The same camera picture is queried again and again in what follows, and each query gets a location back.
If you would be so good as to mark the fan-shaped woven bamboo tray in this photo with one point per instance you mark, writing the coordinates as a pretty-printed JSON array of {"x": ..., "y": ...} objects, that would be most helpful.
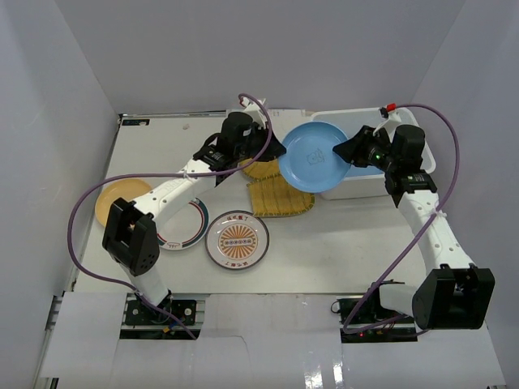
[{"x": 274, "y": 197}]

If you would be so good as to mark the white plastic bin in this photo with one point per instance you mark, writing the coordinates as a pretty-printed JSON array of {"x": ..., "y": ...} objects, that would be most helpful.
[{"x": 359, "y": 182}]

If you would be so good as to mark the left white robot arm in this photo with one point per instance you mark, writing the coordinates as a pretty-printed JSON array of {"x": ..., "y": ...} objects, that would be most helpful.
[{"x": 130, "y": 235}]

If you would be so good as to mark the white paper sheets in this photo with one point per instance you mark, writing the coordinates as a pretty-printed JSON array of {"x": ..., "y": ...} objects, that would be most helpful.
[{"x": 274, "y": 114}]

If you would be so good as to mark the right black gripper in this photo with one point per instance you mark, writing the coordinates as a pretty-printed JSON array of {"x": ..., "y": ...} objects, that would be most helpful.
[{"x": 353, "y": 151}]

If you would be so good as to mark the dark label sticker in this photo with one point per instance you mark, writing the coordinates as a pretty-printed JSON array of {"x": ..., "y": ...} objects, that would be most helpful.
[{"x": 135, "y": 122}]

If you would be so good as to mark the blue plate with bear print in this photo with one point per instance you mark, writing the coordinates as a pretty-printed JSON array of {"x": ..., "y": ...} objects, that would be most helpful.
[{"x": 310, "y": 164}]

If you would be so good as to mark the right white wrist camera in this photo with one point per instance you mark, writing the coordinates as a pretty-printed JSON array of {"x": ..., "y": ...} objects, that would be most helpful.
[{"x": 391, "y": 117}]

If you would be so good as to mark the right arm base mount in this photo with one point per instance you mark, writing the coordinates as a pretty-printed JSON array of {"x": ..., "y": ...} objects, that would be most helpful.
[{"x": 403, "y": 330}]

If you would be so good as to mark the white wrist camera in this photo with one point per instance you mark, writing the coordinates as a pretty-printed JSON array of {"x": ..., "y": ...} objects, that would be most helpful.
[
  {"x": 391, "y": 117},
  {"x": 251, "y": 108}
]

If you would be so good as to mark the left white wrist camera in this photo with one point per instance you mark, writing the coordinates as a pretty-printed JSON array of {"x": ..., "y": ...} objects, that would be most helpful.
[{"x": 251, "y": 108}]

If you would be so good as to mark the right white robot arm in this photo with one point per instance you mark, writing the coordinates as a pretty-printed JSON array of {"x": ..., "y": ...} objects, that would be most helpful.
[{"x": 455, "y": 293}]

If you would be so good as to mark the white plate green red rim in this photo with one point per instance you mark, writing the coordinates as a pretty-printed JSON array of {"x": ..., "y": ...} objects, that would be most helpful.
[{"x": 186, "y": 228}]

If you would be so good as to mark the yellow plate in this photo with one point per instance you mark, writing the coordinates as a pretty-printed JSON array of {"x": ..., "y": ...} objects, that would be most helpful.
[{"x": 127, "y": 189}]

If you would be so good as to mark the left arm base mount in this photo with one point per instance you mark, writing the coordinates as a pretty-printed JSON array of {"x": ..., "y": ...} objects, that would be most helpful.
[{"x": 140, "y": 322}]

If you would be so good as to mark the white plate orange sunburst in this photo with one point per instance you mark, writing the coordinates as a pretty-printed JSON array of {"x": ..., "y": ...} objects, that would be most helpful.
[{"x": 237, "y": 240}]

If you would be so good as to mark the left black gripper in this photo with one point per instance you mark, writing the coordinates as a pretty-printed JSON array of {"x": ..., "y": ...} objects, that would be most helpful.
[{"x": 262, "y": 138}]

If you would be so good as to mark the round woven bamboo tray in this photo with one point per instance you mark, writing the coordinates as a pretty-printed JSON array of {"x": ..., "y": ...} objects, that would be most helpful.
[{"x": 260, "y": 170}]

